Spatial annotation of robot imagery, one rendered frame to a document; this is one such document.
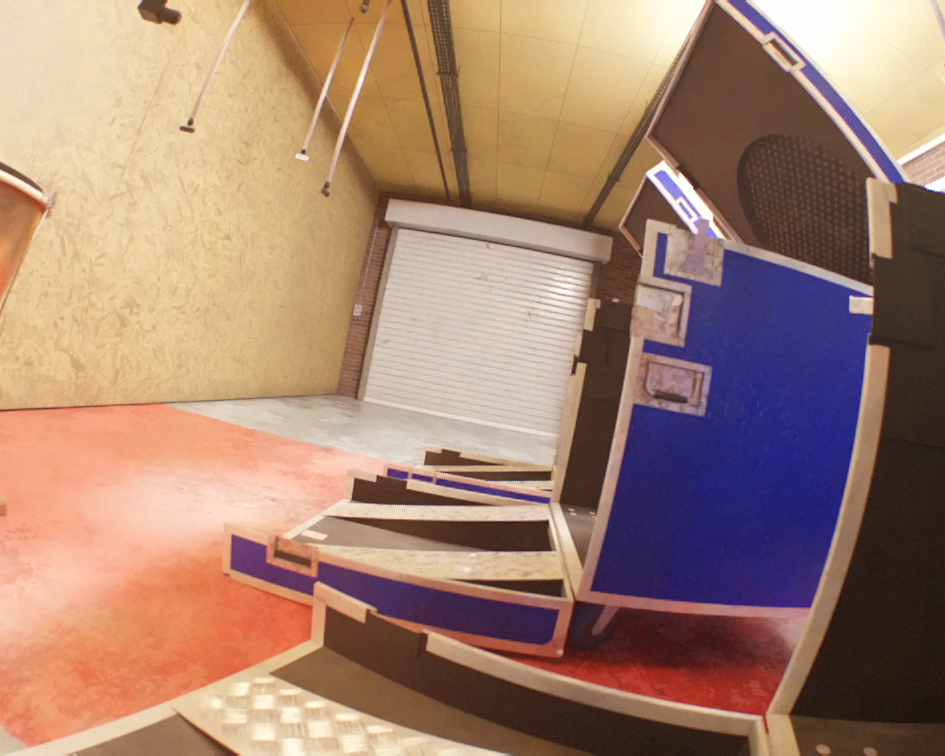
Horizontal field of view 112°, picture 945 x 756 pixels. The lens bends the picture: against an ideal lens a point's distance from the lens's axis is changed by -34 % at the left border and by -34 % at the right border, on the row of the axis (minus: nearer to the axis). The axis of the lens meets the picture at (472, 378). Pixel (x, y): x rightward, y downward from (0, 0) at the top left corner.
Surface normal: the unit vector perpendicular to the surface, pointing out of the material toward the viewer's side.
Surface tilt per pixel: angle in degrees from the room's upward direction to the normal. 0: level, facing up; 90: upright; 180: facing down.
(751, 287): 90
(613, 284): 90
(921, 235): 90
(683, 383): 90
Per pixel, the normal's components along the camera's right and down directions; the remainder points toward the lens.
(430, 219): -0.04, -0.02
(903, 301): -0.41, -0.08
